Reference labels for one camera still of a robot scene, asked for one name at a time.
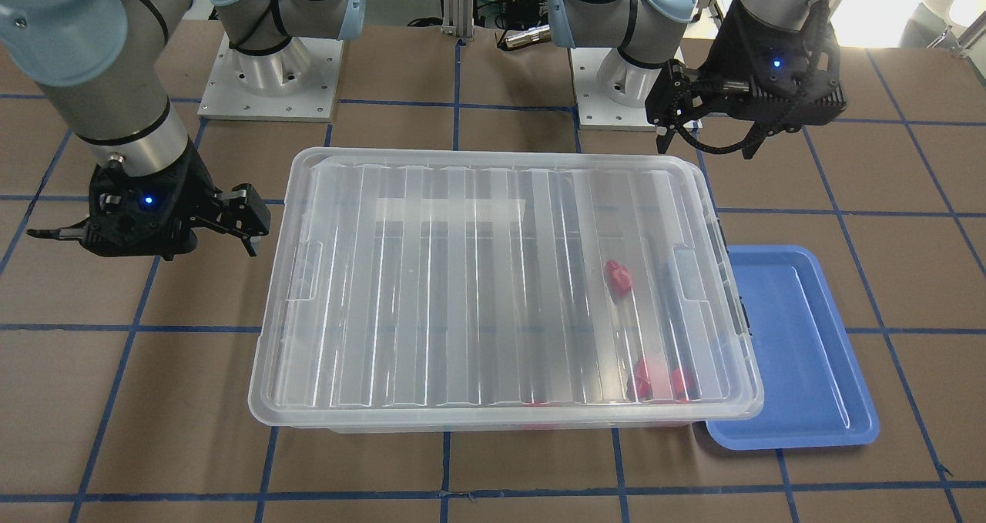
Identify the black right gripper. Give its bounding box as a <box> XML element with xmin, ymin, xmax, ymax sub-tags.
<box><xmin>27</xmin><ymin>142</ymin><xmax>271</xmax><ymax>260</ymax></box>

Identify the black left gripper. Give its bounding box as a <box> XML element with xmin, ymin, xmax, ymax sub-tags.
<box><xmin>646</xmin><ymin>1</ymin><xmax>848</xmax><ymax>160</ymax></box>

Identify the red block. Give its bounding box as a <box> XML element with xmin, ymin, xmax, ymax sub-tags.
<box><xmin>668</xmin><ymin>367</ymin><xmax>697</xmax><ymax>401</ymax></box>
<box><xmin>627</xmin><ymin>356</ymin><xmax>670</xmax><ymax>401</ymax></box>
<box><xmin>603</xmin><ymin>260</ymin><xmax>633</xmax><ymax>299</ymax></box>

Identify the clear plastic box lid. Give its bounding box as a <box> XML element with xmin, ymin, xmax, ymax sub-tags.
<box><xmin>248</xmin><ymin>147</ymin><xmax>765</xmax><ymax>430</ymax></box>

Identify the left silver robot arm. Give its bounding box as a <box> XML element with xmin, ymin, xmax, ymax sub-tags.
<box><xmin>547</xmin><ymin>0</ymin><xmax>847</xmax><ymax>160</ymax></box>

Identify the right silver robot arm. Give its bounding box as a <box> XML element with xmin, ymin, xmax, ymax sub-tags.
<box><xmin>2</xmin><ymin>0</ymin><xmax>366</xmax><ymax>260</ymax></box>

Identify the clear plastic storage box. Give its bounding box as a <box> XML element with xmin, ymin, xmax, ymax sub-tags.
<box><xmin>281</xmin><ymin>153</ymin><xmax>765</xmax><ymax>433</ymax></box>

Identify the red block in box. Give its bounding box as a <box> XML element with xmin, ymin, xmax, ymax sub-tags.
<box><xmin>668</xmin><ymin>367</ymin><xmax>697</xmax><ymax>401</ymax></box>
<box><xmin>627</xmin><ymin>356</ymin><xmax>670</xmax><ymax>401</ymax></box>

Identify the brown paper table mat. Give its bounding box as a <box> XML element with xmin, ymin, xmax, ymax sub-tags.
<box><xmin>1</xmin><ymin>47</ymin><xmax>985</xmax><ymax>522</ymax></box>

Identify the blue plastic tray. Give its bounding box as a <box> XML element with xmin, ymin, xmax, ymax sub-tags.
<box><xmin>706</xmin><ymin>245</ymin><xmax>880</xmax><ymax>451</ymax></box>

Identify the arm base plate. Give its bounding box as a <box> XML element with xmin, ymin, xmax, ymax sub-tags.
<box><xmin>569</xmin><ymin>47</ymin><xmax>661</xmax><ymax>131</ymax></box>
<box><xmin>198</xmin><ymin>38</ymin><xmax>345</xmax><ymax>122</ymax></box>

